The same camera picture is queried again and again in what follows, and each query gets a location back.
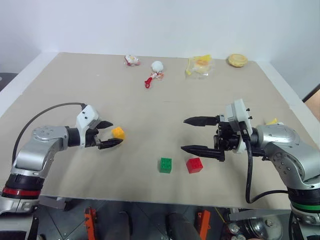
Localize clear bag with yellow toy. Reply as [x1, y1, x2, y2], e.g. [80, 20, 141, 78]
[184, 53, 216, 81]

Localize grey metal bracket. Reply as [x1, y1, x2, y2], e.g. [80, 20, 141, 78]
[38, 195, 67, 211]

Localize grey left arm cable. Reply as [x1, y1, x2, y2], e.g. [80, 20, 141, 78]
[11, 101, 86, 164]

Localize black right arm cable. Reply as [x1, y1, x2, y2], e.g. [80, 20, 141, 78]
[240, 121, 289, 204]

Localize yellow studded cube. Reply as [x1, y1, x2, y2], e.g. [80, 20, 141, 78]
[111, 126, 126, 140]

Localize yellow round tart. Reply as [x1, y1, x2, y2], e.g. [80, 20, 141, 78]
[226, 53, 249, 69]

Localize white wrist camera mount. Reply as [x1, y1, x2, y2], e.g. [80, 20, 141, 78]
[75, 104, 101, 149]
[224, 98, 254, 155]

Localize brown black furniture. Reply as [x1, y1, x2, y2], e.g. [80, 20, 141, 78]
[301, 83, 320, 131]

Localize green studded cube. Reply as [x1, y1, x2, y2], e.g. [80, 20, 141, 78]
[159, 156, 174, 174]

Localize small white red packaged toy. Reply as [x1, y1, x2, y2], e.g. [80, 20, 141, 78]
[124, 54, 142, 67]

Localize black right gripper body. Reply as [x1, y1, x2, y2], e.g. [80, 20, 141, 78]
[213, 114, 243, 151]

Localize red studded cube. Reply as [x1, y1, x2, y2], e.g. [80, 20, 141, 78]
[185, 157, 204, 174]

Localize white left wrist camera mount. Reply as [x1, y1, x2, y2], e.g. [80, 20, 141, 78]
[75, 104, 101, 149]

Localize small yellow white object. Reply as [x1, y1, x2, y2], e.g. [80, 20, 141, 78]
[265, 117, 285, 126]

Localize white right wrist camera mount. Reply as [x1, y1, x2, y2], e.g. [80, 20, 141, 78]
[224, 98, 254, 155]

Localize thin yellow wire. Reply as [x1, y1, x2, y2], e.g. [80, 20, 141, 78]
[214, 206, 226, 224]

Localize orange clamp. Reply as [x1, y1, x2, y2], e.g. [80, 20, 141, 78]
[196, 209, 211, 234]
[83, 206, 98, 238]

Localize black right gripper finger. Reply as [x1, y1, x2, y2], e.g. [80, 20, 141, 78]
[183, 115, 219, 127]
[180, 144, 225, 163]

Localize silver metal machine parts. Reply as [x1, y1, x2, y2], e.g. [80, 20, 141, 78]
[224, 208, 291, 240]

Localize white plush keychain red clasp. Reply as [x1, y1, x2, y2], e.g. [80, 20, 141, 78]
[143, 60, 165, 90]

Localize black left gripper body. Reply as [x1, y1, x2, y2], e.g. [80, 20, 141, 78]
[84, 119, 103, 149]

